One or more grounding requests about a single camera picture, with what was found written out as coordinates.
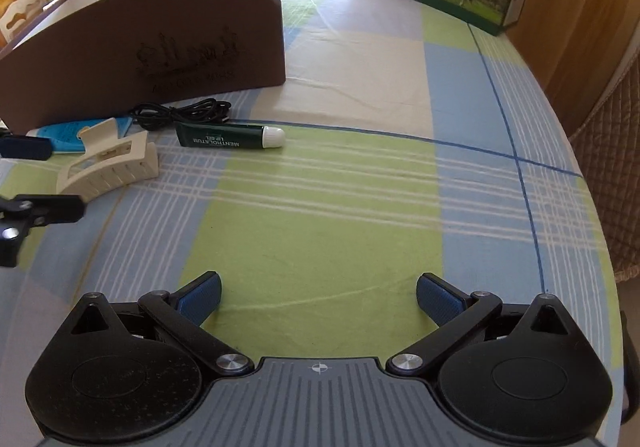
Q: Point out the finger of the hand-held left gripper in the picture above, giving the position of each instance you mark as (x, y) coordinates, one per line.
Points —
(25, 147)
(55, 208)

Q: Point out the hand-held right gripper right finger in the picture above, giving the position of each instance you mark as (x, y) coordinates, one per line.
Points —
(440, 296)

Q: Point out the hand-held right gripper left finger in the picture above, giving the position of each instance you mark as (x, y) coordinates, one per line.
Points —
(200, 294)

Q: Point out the cream hair claw clip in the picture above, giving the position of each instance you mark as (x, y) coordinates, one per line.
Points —
(135, 167)

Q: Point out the brown cardboard box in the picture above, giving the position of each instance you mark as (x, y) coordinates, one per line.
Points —
(100, 52)

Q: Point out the desktop with checkered tablecloth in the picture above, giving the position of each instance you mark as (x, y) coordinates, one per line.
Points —
(350, 177)

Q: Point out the light blue flat packet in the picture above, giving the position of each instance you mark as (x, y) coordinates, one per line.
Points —
(60, 134)

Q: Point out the dark green lip gel tube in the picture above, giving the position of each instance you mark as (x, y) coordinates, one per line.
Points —
(225, 137)

